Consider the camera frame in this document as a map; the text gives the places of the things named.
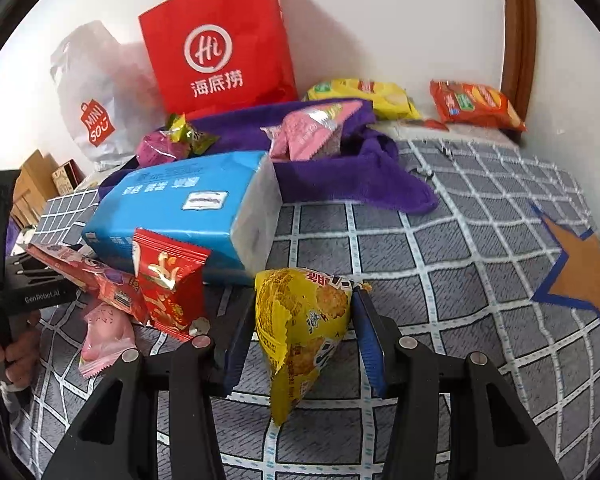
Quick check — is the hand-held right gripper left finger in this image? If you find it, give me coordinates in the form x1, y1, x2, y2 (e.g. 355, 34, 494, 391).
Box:
40, 287, 258, 480

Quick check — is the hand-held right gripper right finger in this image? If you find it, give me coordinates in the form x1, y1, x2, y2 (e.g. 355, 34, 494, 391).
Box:
350, 290, 566, 480

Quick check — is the yellow snack packet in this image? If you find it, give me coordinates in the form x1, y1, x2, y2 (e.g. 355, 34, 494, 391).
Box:
254, 267, 372, 427

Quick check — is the red snack packet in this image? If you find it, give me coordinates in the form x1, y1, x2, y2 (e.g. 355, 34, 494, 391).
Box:
131, 227, 212, 343

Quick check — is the long pink snack packet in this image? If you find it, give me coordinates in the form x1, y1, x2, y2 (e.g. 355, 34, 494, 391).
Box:
24, 242, 151, 326

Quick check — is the light pink snack packet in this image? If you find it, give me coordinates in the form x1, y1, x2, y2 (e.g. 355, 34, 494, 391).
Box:
77, 299, 137, 380

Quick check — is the purple towel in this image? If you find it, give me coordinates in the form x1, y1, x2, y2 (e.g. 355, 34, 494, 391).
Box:
97, 97, 440, 215

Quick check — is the magenta snack packet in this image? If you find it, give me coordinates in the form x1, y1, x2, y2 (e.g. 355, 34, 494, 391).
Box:
136, 129, 187, 167

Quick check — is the green snack packet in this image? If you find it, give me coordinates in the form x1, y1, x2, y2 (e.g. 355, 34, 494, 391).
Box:
166, 114, 220, 155

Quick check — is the pink silver snack packet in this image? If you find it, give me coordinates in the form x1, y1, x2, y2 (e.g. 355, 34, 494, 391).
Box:
262, 100, 363, 162

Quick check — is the person's left hand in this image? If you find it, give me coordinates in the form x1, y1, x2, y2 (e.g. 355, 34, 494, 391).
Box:
0, 310, 42, 390

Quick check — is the grey checkered blanket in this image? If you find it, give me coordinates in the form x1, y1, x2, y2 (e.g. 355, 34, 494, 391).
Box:
7, 137, 600, 480

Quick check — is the light wooden furniture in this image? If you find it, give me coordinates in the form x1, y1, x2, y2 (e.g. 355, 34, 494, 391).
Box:
10, 149, 63, 231

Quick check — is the blue tissue pack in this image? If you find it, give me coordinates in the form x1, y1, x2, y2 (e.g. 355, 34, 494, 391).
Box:
81, 150, 283, 286

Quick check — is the white plastic shopping bag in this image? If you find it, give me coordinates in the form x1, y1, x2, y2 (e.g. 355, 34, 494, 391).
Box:
49, 20, 173, 171

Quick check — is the yellow chips bag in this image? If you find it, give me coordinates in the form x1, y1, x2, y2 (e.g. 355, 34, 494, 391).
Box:
302, 77, 423, 121

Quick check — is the orange chips bag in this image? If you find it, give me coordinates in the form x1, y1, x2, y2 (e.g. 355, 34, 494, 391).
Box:
429, 79, 527, 133

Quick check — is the red paper bag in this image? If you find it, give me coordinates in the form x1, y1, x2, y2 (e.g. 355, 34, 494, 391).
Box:
138, 0, 299, 115

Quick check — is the brown wooden door frame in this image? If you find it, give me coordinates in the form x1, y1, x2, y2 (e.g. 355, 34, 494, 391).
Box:
497, 0, 538, 126

